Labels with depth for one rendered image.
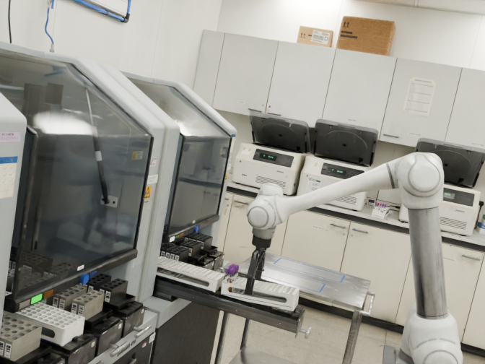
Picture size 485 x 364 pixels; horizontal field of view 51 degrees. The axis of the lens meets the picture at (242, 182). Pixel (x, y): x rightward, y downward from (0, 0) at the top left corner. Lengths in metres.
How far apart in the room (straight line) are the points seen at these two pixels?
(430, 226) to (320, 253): 2.63
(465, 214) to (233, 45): 2.44
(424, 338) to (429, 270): 0.23
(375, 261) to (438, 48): 1.94
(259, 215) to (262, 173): 2.62
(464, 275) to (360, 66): 1.88
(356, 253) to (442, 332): 2.52
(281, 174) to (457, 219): 1.42
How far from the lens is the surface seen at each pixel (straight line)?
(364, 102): 4.52
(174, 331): 2.26
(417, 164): 1.71
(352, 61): 4.57
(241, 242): 4.50
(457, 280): 4.38
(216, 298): 2.07
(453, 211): 4.28
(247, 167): 4.41
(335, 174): 4.28
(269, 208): 1.78
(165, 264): 2.17
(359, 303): 2.33
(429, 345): 1.85
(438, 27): 4.95
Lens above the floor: 1.54
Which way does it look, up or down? 8 degrees down
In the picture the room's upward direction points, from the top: 11 degrees clockwise
